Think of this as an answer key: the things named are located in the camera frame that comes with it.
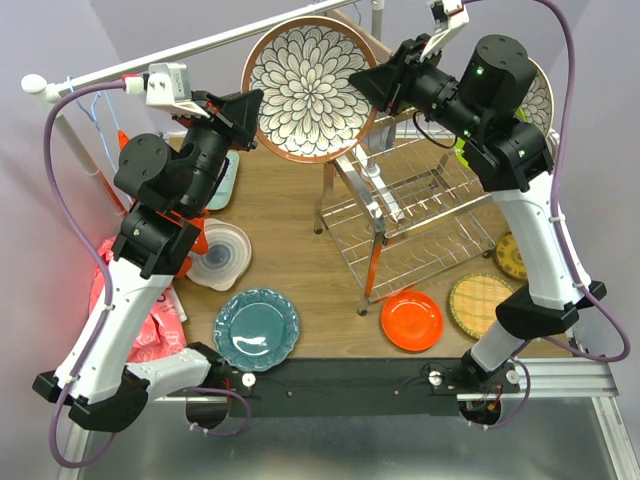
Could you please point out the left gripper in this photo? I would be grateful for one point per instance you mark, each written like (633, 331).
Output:
(235, 116)

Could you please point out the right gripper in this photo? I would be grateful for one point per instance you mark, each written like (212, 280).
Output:
(386, 86)

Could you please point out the large floral plate brown rim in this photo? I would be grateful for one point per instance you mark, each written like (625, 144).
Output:
(537, 107)

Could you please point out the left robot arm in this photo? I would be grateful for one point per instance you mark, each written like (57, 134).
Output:
(104, 391)

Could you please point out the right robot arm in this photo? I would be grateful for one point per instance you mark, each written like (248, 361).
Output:
(514, 164)

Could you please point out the metal dish rack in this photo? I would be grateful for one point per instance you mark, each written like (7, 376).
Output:
(401, 208)

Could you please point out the wooden clip hanger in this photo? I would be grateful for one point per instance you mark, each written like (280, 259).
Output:
(381, 52)

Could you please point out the light blue divided tray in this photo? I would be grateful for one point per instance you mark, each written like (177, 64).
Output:
(224, 191)

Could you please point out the orange oven mitt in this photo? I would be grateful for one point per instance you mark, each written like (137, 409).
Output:
(195, 245)

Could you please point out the yellow patterned dark plate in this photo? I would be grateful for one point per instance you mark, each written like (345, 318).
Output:
(508, 258)

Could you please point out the teal scalloped plate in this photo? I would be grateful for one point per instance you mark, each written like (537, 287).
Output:
(256, 330)

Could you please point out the woven bamboo plate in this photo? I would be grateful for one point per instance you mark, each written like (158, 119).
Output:
(473, 300)

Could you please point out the orange plate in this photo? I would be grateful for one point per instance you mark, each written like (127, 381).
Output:
(412, 321)

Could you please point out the pink plastic bag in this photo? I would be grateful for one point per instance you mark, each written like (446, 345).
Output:
(162, 332)

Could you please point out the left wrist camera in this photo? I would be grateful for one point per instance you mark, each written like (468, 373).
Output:
(166, 88)

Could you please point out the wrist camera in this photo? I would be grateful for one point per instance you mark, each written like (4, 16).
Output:
(450, 17)
(166, 88)

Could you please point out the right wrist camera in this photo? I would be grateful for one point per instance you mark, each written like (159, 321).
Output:
(450, 17)

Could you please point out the blue wire hanger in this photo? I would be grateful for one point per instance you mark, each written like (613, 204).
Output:
(91, 113)

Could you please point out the white clothes rail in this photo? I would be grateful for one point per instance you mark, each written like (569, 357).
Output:
(48, 93)

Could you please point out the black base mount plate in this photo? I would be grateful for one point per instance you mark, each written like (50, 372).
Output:
(331, 387)

